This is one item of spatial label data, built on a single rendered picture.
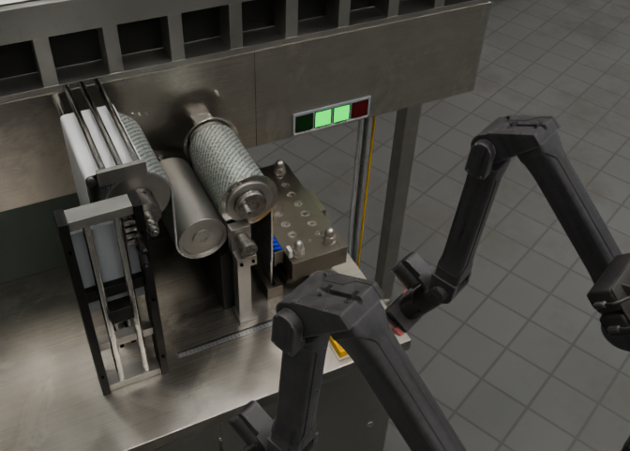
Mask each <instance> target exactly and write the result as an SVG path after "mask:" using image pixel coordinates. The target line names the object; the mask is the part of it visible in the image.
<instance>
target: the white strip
mask: <svg viewBox="0 0 630 451"><path fill-rule="evenodd" d="M52 101H53V104H54V106H55V109H56V110H57V113H58V115H59V118H60V122H61V126H62V130H63V134H64V138H65V142H66V146H67V153H68V157H69V161H70V166H71V170H72V173H73V177H74V181H75V186H76V189H77V193H78V197H79V202H80V206H82V205H86V204H89V203H90V201H89V197H88V192H87V188H86V186H88V187H90V188H91V187H93V186H95V185H96V183H97V181H96V179H95V177H94V175H96V172H95V170H94V167H93V165H92V163H91V160H90V158H89V157H88V154H87V152H86V150H85V147H84V145H83V141H82V139H81V136H80V134H79V132H78V130H77V128H76V126H75V123H74V121H73V119H72V116H71V114H70V113H68V112H67V110H66V108H65V105H64V103H63V100H62V99H61V97H60V96H59V95H54V96H52ZM85 183H86V184H85Z"/></svg>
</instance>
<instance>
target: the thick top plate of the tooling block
mask: <svg viewBox="0 0 630 451"><path fill-rule="evenodd" d="M275 165H276V164H274V165H271V166H267V167H263V168H260V171H261V172H262V174H263V175H264V176H267V177H269V178H270V179H272V180H273V181H274V183H275V184H276V186H277V201H276V203H275V205H274V207H273V215H274V220H273V235H274V237H275V238H276V239H277V241H278V243H279V244H280V246H281V248H282V249H283V266H284V268H285V269H286V271H287V272H288V274H289V275H290V277H291V279H292V280H294V279H297V278H301V277H304V276H307V275H310V274H313V273H315V272H316V271H322V270H324V269H327V268H330V267H333V266H336V265H339V264H342V263H346V258H347V246H346V244H345V243H344V242H343V240H342V239H341V237H340V236H339V235H338V233H337V232H336V230H335V229H334V228H333V226H332V225H331V223H330V222H329V221H328V219H327V218H326V217H325V215H324V214H323V212H322V211H321V209H320V208H319V207H318V205H317V204H316V203H315V202H314V201H313V200H312V198H311V197H310V196H309V194H308V192H307V191H306V190H305V188H304V187H303V186H302V184H301V183H300V182H299V180H298V179H297V177H296V176H295V175H294V173H293V172H292V170H291V169H290V168H289V166H288V165H287V164H286V162H284V165H285V167H286V173H285V174H284V175H282V176H278V175H275V174H274V166H275ZM328 227H331V228H333V229H334V231H335V235H336V243H335V244H334V245H332V246H327V245H325V244H324V243H323V234H324V231H325V229H326V228H328ZM296 240H301V241H302V242H303V244H304V248H305V253H306V255H305V256H304V257H303V258H300V259H296V258H294V257H292V258H289V257H288V255H287V254H286V247H287V246H290V247H291V248H292V247H293V243H294V242H295V241H296Z"/></svg>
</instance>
